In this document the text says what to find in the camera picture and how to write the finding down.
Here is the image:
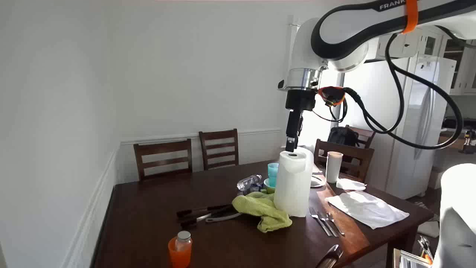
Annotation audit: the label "small white napkin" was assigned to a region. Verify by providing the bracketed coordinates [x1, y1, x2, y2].
[335, 177, 369, 193]

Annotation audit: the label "orange cable strap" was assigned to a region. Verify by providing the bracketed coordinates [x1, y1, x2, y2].
[402, 0, 421, 35]

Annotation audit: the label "white paper towel roll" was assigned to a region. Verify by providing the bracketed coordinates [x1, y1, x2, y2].
[273, 146, 316, 218]

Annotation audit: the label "wrist camera with orange mount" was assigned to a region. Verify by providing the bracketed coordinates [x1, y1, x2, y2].
[317, 84, 348, 108]

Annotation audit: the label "dark wooden slat chair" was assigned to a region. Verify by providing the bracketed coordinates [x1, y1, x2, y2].
[313, 138, 377, 184]
[133, 137, 195, 181]
[347, 125, 378, 150]
[198, 128, 241, 171]

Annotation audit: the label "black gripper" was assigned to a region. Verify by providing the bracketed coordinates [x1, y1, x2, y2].
[284, 87, 319, 153]

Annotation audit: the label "yellow-green cloth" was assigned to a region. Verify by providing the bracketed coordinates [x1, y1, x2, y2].
[231, 190, 295, 235]

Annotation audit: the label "black bag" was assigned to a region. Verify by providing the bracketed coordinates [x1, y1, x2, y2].
[328, 125, 359, 147]

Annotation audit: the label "teal plastic cup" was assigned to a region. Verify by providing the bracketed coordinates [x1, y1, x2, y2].
[267, 160, 281, 189]

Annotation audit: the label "black and silver tongs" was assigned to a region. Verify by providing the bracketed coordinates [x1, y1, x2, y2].
[176, 202, 235, 230]

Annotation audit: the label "white cylindrical cup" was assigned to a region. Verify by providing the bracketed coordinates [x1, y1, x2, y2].
[325, 150, 345, 184]

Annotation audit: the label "silver metal pot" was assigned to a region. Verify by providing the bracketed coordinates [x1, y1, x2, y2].
[235, 172, 267, 195]

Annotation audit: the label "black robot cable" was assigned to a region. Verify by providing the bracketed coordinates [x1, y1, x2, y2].
[341, 29, 466, 151]

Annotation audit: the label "white refrigerator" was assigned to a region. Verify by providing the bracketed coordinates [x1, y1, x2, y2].
[341, 53, 459, 201]

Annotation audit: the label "orange plastic cup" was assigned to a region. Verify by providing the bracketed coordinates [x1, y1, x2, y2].
[167, 235, 194, 268]

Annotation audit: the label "large white napkin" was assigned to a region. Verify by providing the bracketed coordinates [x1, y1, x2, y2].
[325, 190, 411, 230]

